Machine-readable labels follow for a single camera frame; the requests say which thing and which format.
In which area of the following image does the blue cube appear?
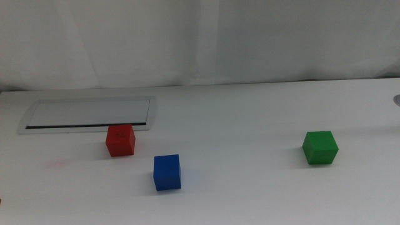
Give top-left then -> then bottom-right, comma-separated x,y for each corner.
152,154 -> 182,192

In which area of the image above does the red cube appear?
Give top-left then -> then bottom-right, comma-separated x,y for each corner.
105,124 -> 136,158

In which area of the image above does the green cube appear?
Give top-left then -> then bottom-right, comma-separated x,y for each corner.
302,131 -> 339,166

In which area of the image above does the white backdrop curtain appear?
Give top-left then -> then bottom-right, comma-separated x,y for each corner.
0,0 -> 400,92

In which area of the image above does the silver table cable flap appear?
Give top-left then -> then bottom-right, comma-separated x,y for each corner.
17,96 -> 158,135

